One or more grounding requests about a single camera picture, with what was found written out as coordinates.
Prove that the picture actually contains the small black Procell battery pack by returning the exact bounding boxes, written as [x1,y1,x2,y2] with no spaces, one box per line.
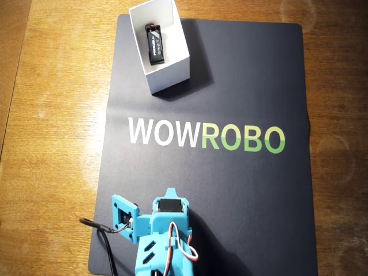
[144,24,166,66]

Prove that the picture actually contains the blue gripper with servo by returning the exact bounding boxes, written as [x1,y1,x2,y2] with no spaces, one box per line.
[149,187,193,228]

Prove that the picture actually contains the white open cardboard box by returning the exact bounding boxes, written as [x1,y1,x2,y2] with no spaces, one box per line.
[128,0,191,95]

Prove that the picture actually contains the black camera cable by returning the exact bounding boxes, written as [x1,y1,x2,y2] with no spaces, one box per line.
[79,217,136,276]

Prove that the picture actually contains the dark navy WOWROBO mat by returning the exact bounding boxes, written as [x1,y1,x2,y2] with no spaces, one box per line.
[87,13,319,276]

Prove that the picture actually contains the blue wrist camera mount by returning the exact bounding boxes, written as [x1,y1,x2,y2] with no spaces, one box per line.
[111,194,141,242]

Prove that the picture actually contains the white and red servo wires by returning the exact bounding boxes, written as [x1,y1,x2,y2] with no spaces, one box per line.
[168,221,199,264]

